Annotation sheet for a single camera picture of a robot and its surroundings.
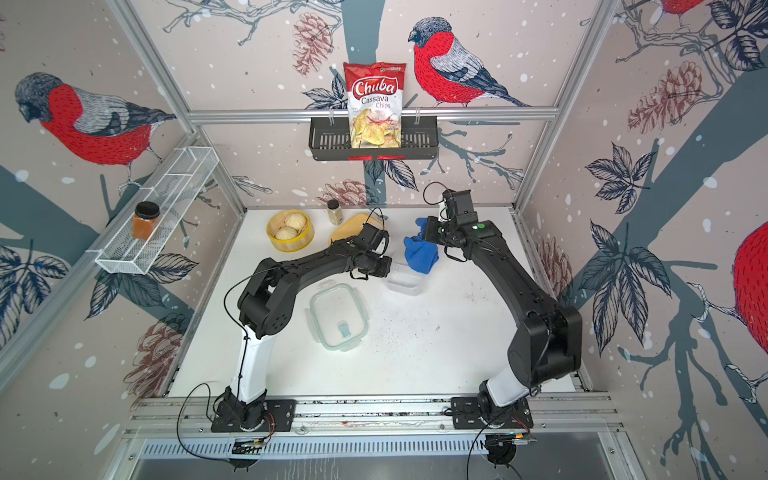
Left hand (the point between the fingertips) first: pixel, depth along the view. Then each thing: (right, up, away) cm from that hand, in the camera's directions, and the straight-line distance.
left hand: (395, 265), depth 97 cm
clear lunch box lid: (-18, -15, -5) cm, 24 cm away
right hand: (+8, +12, -12) cm, 19 cm away
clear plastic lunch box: (+2, -5, 0) cm, 6 cm away
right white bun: (-37, +15, +13) cm, 42 cm away
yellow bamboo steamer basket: (-36, +6, +10) cm, 38 cm away
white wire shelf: (-66, +24, -11) cm, 71 cm away
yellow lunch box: (-15, +13, +9) cm, 22 cm away
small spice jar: (-23, +18, +13) cm, 32 cm away
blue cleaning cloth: (+8, +5, -12) cm, 15 cm away
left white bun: (-40, +10, +9) cm, 42 cm away
